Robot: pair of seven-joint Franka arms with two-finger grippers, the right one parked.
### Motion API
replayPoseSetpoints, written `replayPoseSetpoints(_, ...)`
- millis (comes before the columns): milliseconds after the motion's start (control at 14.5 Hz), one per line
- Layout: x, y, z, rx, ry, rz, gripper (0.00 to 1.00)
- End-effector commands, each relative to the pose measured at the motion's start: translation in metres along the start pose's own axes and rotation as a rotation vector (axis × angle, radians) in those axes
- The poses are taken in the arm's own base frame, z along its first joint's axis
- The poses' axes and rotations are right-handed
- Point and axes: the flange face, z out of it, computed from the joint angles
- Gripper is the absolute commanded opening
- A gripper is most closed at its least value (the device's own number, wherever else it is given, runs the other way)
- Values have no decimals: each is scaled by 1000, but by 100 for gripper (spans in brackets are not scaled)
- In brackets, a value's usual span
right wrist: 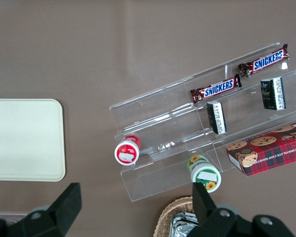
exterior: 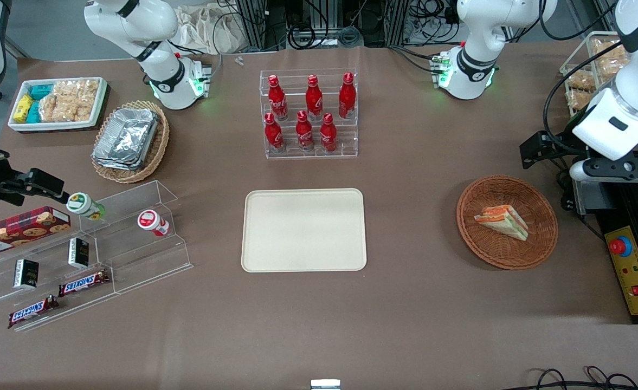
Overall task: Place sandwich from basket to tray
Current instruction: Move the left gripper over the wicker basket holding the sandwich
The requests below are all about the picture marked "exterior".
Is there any white wire basket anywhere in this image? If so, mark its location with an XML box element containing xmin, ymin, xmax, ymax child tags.
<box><xmin>559</xmin><ymin>31</ymin><xmax>631</xmax><ymax>118</ymax></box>

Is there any aluminium foil tray stack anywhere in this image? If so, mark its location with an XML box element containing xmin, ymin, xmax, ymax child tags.
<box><xmin>93</xmin><ymin>107</ymin><xmax>160</xmax><ymax>172</ymax></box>

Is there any red tartan cookie box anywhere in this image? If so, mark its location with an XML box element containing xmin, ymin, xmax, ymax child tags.
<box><xmin>0</xmin><ymin>206</ymin><xmax>72</xmax><ymax>258</ymax></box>

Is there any red cola bottle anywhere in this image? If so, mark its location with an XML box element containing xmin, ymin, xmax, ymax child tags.
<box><xmin>295</xmin><ymin>110</ymin><xmax>315</xmax><ymax>152</ymax></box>
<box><xmin>264</xmin><ymin>113</ymin><xmax>285</xmax><ymax>154</ymax></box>
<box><xmin>338</xmin><ymin>72</ymin><xmax>357</xmax><ymax>120</ymax></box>
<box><xmin>319</xmin><ymin>113</ymin><xmax>338</xmax><ymax>154</ymax></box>
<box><xmin>305</xmin><ymin>75</ymin><xmax>324</xmax><ymax>121</ymax></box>
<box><xmin>267</xmin><ymin>75</ymin><xmax>289</xmax><ymax>121</ymax></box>

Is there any grey metal plate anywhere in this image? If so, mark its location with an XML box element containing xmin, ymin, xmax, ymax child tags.
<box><xmin>575</xmin><ymin>180</ymin><xmax>623</xmax><ymax>216</ymax></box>

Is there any green lidded sunflower cup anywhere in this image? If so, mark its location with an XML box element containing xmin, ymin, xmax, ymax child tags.
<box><xmin>66</xmin><ymin>192</ymin><xmax>106</xmax><ymax>222</ymax></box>

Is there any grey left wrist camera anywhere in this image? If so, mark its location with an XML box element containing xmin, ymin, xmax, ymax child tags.
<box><xmin>569</xmin><ymin>159</ymin><xmax>638</xmax><ymax>183</ymax></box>

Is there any white rectangular snack bin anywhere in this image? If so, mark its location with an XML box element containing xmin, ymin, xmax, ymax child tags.
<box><xmin>8</xmin><ymin>77</ymin><xmax>108</xmax><ymax>134</ymax></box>

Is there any clear acrylic bottle rack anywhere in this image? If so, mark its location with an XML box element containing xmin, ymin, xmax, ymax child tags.
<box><xmin>259</xmin><ymin>68</ymin><xmax>359</xmax><ymax>160</ymax></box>

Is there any yellow emergency stop box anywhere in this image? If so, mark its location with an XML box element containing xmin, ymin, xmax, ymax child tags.
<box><xmin>595</xmin><ymin>183</ymin><xmax>638</xmax><ymax>326</ymax></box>

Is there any clear bag of rice crackers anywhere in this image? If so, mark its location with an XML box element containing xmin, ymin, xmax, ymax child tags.
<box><xmin>53</xmin><ymin>80</ymin><xmax>100</xmax><ymax>122</ymax></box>
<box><xmin>39</xmin><ymin>92</ymin><xmax>76</xmax><ymax>123</ymax></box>

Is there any brown round wicker basket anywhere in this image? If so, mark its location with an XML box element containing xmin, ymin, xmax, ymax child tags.
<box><xmin>456</xmin><ymin>174</ymin><xmax>559</xmax><ymax>270</ymax></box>

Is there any clear acrylic step shelf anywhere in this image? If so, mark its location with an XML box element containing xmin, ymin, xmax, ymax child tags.
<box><xmin>78</xmin><ymin>180</ymin><xmax>194</xmax><ymax>296</ymax></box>
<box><xmin>0</xmin><ymin>217</ymin><xmax>118</xmax><ymax>333</ymax></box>

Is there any Snickers chocolate bar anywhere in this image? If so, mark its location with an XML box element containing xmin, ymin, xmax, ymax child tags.
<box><xmin>8</xmin><ymin>295</ymin><xmax>60</xmax><ymax>330</ymax></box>
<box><xmin>58</xmin><ymin>269</ymin><xmax>111</xmax><ymax>298</ymax></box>

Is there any beige cloth bag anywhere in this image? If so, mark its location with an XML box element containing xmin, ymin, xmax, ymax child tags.
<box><xmin>175</xmin><ymin>4</ymin><xmax>244</xmax><ymax>55</ymax></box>

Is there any wrapped triangle sandwich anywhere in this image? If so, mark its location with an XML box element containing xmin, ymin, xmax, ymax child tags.
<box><xmin>474</xmin><ymin>204</ymin><xmax>530</xmax><ymax>242</ymax></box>

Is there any clear bag of pastries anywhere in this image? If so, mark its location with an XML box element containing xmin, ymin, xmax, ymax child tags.
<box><xmin>591</xmin><ymin>39</ymin><xmax>631</xmax><ymax>82</ymax></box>
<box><xmin>564</xmin><ymin>69</ymin><xmax>596</xmax><ymax>111</ymax></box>

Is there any black floor cable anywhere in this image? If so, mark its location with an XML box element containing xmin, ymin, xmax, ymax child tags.
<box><xmin>514</xmin><ymin>366</ymin><xmax>638</xmax><ymax>390</ymax></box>

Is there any small black chocolate box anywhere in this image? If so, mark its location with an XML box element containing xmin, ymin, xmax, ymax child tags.
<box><xmin>14</xmin><ymin>258</ymin><xmax>40</xmax><ymax>289</ymax></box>
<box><xmin>68</xmin><ymin>238</ymin><xmax>91</xmax><ymax>270</ymax></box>

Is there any red lidded cup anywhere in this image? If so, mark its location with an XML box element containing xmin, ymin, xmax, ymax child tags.
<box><xmin>137</xmin><ymin>210</ymin><xmax>171</xmax><ymax>238</ymax></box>

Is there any light oval wicker basket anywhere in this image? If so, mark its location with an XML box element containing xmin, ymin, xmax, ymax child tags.
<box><xmin>91</xmin><ymin>100</ymin><xmax>170</xmax><ymax>184</ymax></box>

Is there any cream plastic tray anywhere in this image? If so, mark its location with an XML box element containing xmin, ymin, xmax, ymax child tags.
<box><xmin>241</xmin><ymin>188</ymin><xmax>368</xmax><ymax>272</ymax></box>

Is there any black cable bundle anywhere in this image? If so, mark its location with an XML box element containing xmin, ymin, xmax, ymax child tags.
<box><xmin>288</xmin><ymin>23</ymin><xmax>364</xmax><ymax>50</ymax></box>

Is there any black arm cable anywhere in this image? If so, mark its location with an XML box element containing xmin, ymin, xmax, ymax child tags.
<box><xmin>542</xmin><ymin>54</ymin><xmax>588</xmax><ymax>163</ymax></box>

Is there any aluminium profile frame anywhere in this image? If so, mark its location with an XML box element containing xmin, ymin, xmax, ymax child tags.
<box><xmin>234</xmin><ymin>0</ymin><xmax>298</xmax><ymax>53</ymax></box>

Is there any yellow snack packet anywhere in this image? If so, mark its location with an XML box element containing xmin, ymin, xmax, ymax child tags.
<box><xmin>14</xmin><ymin>94</ymin><xmax>34</xmax><ymax>124</ymax></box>

